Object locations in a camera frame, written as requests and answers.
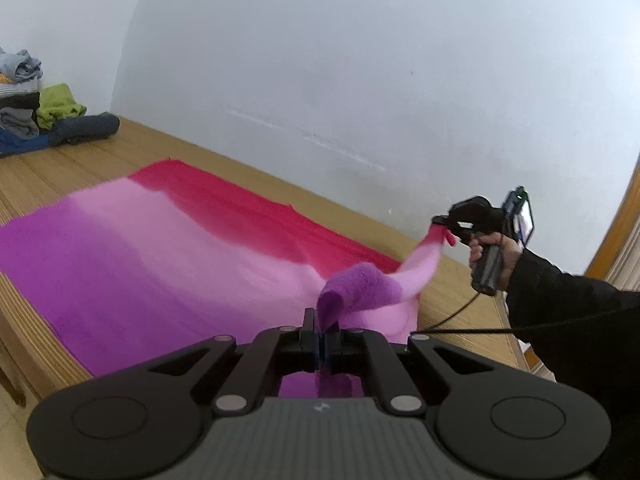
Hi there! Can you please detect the navy blue folded garment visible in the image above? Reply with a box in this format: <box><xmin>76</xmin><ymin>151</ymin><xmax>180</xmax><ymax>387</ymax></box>
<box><xmin>47</xmin><ymin>112</ymin><xmax>121</xmax><ymax>146</ymax></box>

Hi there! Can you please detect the wooden window frame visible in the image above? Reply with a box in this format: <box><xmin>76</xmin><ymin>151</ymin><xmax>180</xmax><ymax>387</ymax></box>
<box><xmin>584</xmin><ymin>157</ymin><xmax>640</xmax><ymax>291</ymax></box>

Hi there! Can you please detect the person's right hand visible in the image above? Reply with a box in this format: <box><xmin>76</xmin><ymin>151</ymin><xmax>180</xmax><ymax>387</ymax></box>
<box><xmin>469</xmin><ymin>232</ymin><xmax>524</xmax><ymax>291</ymax></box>

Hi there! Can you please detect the grey folded garment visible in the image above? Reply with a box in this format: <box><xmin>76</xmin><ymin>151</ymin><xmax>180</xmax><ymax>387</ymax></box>
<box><xmin>0</xmin><ymin>107</ymin><xmax>41</xmax><ymax>140</ymax></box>

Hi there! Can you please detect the grey striped garment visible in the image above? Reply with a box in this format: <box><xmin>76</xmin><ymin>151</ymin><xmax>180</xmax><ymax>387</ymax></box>
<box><xmin>0</xmin><ymin>80</ymin><xmax>41</xmax><ymax>98</ymax></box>

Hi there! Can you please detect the grey-blue crumpled garment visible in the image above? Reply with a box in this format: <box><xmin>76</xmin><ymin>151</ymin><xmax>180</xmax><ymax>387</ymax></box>
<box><xmin>0</xmin><ymin>49</ymin><xmax>44</xmax><ymax>83</ymax></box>

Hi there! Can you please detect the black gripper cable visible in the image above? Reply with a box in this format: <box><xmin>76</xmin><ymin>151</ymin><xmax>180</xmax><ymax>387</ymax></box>
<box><xmin>409</xmin><ymin>290</ymin><xmax>626</xmax><ymax>336</ymax></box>

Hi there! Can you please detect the black folded garment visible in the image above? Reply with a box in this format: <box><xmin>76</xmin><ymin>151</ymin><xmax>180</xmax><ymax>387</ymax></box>
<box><xmin>0</xmin><ymin>91</ymin><xmax>41</xmax><ymax>110</ymax></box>

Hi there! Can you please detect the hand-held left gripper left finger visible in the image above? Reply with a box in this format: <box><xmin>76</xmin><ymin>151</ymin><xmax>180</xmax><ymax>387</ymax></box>
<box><xmin>150</xmin><ymin>307</ymin><xmax>321</xmax><ymax>417</ymax></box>

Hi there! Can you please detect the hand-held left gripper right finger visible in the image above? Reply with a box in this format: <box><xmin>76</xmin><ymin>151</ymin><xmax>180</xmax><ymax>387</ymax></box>
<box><xmin>320</xmin><ymin>328</ymin><xmax>493</xmax><ymax>416</ymax></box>

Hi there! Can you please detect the pink purple red gradient towel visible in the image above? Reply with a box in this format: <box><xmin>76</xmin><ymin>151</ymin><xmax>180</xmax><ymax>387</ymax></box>
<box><xmin>0</xmin><ymin>159</ymin><xmax>457</xmax><ymax>398</ymax></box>

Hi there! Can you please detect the person's right forearm black sleeve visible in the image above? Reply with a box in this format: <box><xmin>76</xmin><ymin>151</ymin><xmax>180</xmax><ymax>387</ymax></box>
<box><xmin>505</xmin><ymin>247</ymin><xmax>640</xmax><ymax>480</ymax></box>

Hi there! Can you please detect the white curtain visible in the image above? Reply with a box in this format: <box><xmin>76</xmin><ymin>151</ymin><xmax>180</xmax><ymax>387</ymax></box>
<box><xmin>605</xmin><ymin>220</ymin><xmax>640</xmax><ymax>292</ymax></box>

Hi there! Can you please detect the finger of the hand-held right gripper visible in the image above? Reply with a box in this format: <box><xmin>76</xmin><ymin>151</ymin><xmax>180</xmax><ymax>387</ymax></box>
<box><xmin>431</xmin><ymin>214</ymin><xmax>473</xmax><ymax>241</ymax></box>

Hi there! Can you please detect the green garment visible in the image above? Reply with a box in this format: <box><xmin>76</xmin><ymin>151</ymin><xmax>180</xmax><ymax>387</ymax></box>
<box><xmin>36</xmin><ymin>83</ymin><xmax>88</xmax><ymax>130</ymax></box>

